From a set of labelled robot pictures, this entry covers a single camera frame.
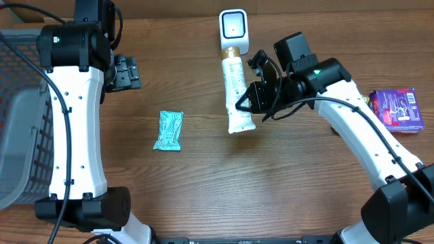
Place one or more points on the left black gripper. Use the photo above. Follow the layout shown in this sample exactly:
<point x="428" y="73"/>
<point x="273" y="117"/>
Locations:
<point x="127" y="74"/>

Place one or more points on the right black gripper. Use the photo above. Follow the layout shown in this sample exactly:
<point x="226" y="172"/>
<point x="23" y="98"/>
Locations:
<point x="259" y="98"/>

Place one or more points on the white cream tube gold cap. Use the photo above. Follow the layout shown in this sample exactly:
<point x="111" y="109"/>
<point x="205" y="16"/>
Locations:
<point x="235" y="87"/>

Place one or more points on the teal wet wipes pack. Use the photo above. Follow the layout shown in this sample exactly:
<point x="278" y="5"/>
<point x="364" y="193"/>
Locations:
<point x="170" y="126"/>

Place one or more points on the green yellow snack pouch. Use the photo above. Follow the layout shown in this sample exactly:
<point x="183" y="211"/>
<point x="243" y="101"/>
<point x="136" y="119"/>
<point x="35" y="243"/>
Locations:
<point x="365" y="99"/>

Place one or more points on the purple sanitary pad pack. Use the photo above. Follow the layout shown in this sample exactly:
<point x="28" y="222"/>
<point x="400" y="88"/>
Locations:
<point x="397" y="109"/>

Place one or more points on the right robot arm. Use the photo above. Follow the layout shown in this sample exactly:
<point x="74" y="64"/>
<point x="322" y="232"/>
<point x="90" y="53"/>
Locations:
<point x="402" y="201"/>

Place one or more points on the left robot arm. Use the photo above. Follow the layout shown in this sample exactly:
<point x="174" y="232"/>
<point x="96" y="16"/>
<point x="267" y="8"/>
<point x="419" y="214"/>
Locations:
<point x="80" y="66"/>

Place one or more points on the white barcode scanner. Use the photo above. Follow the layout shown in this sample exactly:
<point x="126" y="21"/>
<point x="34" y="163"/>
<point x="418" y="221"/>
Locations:
<point x="234" y="32"/>

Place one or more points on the grey plastic mesh basket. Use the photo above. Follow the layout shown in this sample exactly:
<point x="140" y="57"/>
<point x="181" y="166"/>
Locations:
<point x="26" y="132"/>

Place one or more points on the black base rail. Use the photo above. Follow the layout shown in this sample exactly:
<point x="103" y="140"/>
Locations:
<point x="307" y="239"/>

